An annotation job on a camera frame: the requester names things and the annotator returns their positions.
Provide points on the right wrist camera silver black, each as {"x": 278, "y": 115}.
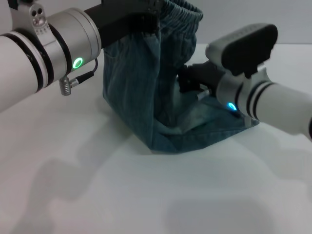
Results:
{"x": 246, "y": 48}

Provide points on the blue denim shorts with cartoon print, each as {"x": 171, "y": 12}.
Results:
{"x": 136, "y": 97}

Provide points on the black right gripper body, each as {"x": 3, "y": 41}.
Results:
{"x": 207, "y": 74}

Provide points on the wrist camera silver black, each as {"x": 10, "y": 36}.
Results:
{"x": 12, "y": 4}
{"x": 246, "y": 48}

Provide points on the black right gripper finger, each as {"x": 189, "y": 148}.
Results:
{"x": 187, "y": 85}
{"x": 185, "y": 72}

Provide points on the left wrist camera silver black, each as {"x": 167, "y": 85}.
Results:
{"x": 12, "y": 4}

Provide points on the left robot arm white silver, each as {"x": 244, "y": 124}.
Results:
{"x": 36, "y": 58}

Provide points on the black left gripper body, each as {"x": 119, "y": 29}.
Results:
{"x": 117, "y": 24}

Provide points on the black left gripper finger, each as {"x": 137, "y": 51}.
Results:
{"x": 154, "y": 5}
{"x": 152, "y": 24}

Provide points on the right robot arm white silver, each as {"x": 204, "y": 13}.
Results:
{"x": 280, "y": 109}

